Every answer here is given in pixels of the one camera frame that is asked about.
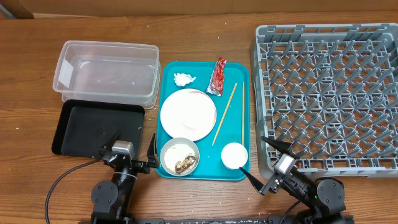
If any white napkin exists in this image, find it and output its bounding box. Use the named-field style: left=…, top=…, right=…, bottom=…
left=174, top=73, right=196, bottom=86

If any grey metal bowl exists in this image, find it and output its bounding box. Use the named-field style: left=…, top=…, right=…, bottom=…
left=160, top=138, right=200, bottom=177

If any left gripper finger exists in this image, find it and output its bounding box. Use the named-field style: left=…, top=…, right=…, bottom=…
left=147, top=133, right=159, bottom=168
left=99, top=130, right=120, bottom=156

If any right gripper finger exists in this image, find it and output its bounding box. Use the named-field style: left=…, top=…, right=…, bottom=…
left=239, top=167, right=264, bottom=192
left=261, top=136, right=293, bottom=155

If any rice food waste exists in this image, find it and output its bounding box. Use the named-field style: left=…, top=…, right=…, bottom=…
left=164, top=144, right=197, bottom=175

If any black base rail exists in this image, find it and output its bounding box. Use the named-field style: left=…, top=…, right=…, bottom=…
left=133, top=216, right=354, bottom=224

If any teal serving tray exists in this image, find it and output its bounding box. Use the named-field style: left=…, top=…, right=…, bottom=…
left=159, top=61, right=251, bottom=181

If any white cup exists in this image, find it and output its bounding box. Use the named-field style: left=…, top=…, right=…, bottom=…
left=221, top=142, right=249, bottom=169

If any black tray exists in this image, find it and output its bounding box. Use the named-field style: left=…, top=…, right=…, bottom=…
left=52, top=100, right=145, bottom=159

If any wooden chopstick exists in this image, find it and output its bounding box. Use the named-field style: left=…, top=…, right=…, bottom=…
left=211, top=83, right=238, bottom=146

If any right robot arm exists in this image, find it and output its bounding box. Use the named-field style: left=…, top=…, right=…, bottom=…
left=239, top=136, right=354, bottom=223

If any pink shallow bowl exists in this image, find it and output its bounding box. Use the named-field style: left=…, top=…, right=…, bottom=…
left=160, top=88, right=217, bottom=141

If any grey dish rack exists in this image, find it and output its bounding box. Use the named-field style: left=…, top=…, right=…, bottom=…
left=251, top=23, right=397, bottom=178

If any clear plastic bin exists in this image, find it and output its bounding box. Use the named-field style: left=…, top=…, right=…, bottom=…
left=52, top=40, right=160, bottom=109

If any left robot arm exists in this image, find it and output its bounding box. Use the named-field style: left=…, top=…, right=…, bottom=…
left=90, top=131, right=159, bottom=223

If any red snack wrapper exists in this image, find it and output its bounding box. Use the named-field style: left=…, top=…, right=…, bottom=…
left=206, top=57, right=227, bottom=96

